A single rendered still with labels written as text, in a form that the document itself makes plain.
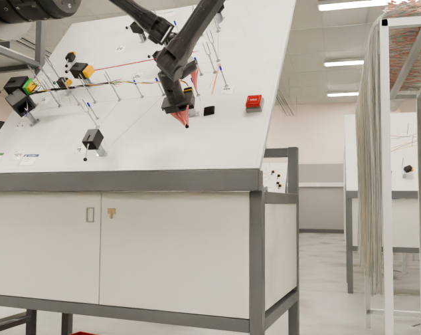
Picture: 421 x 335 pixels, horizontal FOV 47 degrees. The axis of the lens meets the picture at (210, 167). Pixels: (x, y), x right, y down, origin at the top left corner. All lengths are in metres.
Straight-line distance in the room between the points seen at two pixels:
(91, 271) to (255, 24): 1.18
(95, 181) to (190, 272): 0.46
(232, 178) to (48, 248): 0.78
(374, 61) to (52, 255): 1.42
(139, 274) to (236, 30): 1.08
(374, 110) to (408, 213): 2.50
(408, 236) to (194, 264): 3.01
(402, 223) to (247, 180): 3.01
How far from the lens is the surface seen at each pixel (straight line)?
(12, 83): 2.20
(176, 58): 1.47
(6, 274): 2.06
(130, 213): 1.72
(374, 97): 1.97
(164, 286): 1.68
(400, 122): 5.06
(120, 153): 1.77
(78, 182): 1.79
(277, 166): 11.10
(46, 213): 1.93
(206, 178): 1.55
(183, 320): 1.67
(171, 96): 1.57
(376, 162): 1.93
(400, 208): 4.40
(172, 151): 1.67
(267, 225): 1.62
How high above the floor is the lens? 0.77
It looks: 4 degrees up
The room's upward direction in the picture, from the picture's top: straight up
